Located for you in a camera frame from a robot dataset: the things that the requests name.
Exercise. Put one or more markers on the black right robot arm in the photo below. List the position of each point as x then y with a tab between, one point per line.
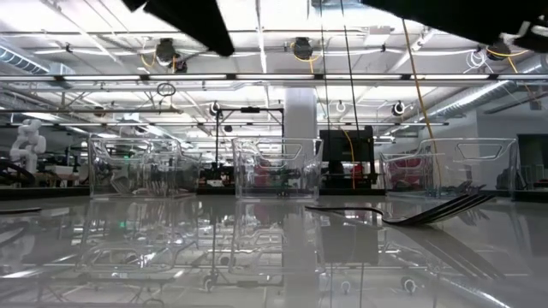
449	17

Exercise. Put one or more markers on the white building column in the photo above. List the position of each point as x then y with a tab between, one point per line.
299	111

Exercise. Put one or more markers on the clear plastic bin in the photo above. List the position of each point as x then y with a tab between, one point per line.
128	188
471	171
278	184

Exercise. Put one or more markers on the black computer case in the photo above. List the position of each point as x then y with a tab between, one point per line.
342	145

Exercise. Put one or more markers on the red black case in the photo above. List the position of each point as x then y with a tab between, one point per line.
406	171

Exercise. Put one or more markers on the black metal fork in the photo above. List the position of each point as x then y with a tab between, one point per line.
428	218

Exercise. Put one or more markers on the black metal stand frame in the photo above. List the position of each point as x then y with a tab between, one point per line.
250	110

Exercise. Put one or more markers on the silver ventilation duct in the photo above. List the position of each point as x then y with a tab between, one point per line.
471	99

